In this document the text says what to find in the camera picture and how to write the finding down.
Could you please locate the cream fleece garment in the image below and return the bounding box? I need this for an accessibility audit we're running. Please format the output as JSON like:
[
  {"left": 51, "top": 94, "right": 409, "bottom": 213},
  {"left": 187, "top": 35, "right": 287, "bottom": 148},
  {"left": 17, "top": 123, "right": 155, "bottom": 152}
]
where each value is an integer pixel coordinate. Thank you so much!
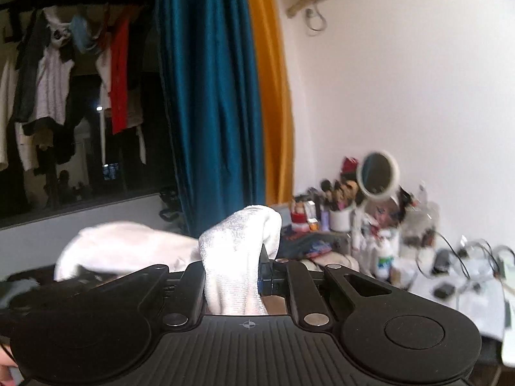
[{"left": 53, "top": 205, "right": 282, "bottom": 316}]

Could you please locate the white cup with brushes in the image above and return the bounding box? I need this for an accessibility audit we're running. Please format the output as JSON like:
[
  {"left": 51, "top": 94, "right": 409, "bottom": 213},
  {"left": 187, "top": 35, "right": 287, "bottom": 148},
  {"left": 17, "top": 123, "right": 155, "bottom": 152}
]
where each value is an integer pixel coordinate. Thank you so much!
[{"left": 329, "top": 205, "right": 354, "bottom": 233}]

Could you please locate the round white vanity mirror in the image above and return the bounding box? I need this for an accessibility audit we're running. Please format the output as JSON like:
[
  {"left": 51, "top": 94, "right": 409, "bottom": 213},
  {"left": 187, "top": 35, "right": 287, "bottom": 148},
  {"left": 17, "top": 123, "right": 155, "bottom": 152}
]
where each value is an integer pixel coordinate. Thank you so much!
[{"left": 356, "top": 151, "right": 400, "bottom": 200}]

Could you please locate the orange yellow curtain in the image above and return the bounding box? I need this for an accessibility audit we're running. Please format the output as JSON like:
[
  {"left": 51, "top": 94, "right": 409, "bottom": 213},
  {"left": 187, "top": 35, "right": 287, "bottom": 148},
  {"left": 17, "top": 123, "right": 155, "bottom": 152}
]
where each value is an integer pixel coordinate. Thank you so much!
[{"left": 248, "top": 0, "right": 294, "bottom": 205}]

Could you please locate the teal blue curtain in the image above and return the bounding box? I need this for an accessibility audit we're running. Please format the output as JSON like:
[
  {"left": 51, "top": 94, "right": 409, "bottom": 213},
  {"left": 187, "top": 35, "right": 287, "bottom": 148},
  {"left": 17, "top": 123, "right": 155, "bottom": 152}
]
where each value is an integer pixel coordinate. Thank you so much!
[{"left": 155, "top": 0, "right": 265, "bottom": 237}]

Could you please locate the red hanging garment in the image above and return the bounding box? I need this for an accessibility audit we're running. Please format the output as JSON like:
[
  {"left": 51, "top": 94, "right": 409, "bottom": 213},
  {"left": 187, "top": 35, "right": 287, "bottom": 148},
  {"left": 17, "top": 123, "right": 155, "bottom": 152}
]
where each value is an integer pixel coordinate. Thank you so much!
[{"left": 109, "top": 10, "right": 133, "bottom": 134}]

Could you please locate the white hanging shirt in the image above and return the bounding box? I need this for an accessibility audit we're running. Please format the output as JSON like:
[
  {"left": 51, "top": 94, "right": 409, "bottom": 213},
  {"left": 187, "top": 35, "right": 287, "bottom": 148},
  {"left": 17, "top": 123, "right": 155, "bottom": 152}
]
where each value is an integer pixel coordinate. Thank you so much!
[{"left": 32, "top": 6, "right": 74, "bottom": 124}]

